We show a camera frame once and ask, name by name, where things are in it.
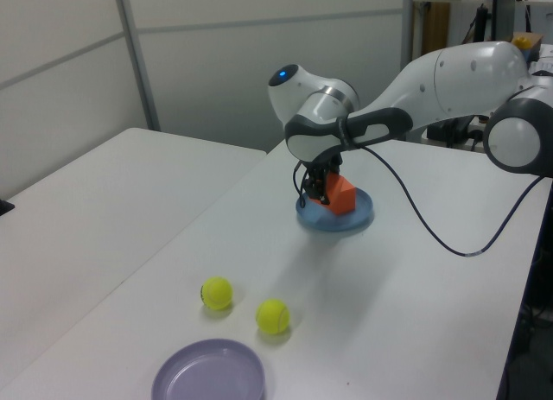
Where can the black monitor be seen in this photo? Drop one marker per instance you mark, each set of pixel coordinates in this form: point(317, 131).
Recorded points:
point(503, 11)

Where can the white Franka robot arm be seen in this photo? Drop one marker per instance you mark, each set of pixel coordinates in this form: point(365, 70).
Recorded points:
point(466, 80)

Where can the black monitor stand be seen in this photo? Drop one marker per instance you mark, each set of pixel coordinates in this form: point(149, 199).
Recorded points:
point(481, 24)

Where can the blue cup yellow lid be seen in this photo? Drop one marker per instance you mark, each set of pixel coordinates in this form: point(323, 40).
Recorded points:
point(522, 42)

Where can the grey metal partition post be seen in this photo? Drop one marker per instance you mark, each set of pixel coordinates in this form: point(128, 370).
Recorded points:
point(137, 59)
point(406, 24)

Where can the purple plate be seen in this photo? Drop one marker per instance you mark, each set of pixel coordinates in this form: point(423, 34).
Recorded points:
point(207, 374)

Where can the plain yellow tennis ball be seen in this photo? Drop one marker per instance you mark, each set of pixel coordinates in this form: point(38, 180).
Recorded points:
point(272, 316)

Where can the blue plate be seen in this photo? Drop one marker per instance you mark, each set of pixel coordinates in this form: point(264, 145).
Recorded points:
point(345, 223)

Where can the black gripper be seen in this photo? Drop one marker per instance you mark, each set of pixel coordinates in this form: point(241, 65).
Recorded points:
point(322, 169)

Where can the yellow tennis ball black print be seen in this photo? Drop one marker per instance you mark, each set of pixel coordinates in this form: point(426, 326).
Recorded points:
point(217, 293)

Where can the brown cardboard panel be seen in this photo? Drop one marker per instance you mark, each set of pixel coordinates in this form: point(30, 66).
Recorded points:
point(434, 28)

